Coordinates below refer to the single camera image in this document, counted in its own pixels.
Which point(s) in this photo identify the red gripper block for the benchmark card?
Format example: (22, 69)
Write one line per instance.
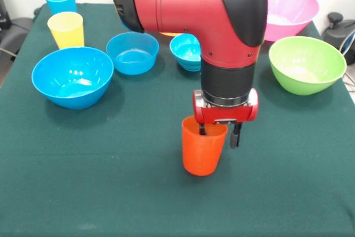
(227, 114)

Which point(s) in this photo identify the red-orange plastic cup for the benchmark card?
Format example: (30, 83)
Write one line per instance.
(199, 156)

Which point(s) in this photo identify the large blue plastic bowl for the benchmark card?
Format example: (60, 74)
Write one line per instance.
(72, 81)

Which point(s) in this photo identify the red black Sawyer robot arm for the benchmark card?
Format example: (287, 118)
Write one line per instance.
(180, 4)

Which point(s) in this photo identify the small cyan plastic bowl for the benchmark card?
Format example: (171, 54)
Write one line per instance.
(184, 54)

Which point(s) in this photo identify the lime green plastic bowl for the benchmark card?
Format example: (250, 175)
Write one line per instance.
(305, 67)

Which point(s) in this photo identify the dark green tablecloth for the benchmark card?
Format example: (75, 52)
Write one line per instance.
(111, 165)

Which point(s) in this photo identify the medium translucent blue bowl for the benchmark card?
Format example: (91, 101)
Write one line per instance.
(133, 54)

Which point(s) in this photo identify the magenta pink plastic bowl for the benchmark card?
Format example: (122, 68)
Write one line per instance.
(291, 12)

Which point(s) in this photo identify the yellow plastic cup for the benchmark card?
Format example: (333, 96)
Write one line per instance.
(66, 31)

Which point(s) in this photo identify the gray pedestal foot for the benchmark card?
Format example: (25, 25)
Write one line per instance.
(16, 31)
(337, 37)

